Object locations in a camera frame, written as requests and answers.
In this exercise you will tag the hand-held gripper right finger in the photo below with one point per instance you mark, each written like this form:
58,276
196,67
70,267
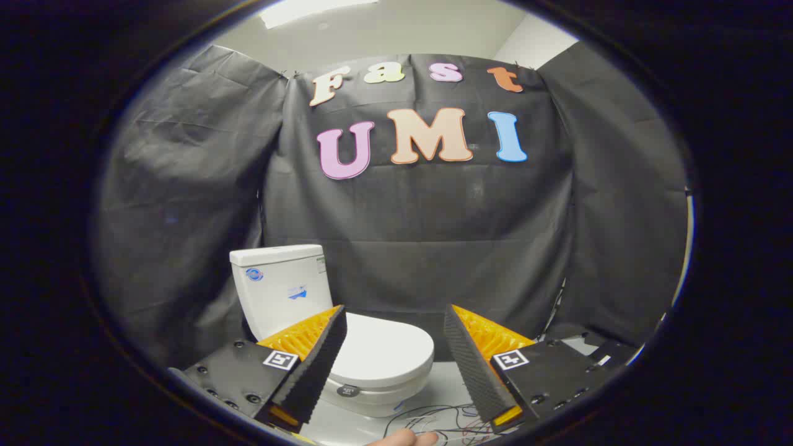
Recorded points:
474,371

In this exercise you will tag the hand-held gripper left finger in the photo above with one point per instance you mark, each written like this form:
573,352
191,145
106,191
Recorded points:
316,365

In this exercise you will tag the white toilet lid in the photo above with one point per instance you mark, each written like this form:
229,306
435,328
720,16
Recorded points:
384,347

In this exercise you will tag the white ceramic toilet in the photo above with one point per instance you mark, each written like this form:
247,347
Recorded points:
282,291

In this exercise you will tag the black backdrop cloth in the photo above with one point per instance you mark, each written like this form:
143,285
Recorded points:
433,210

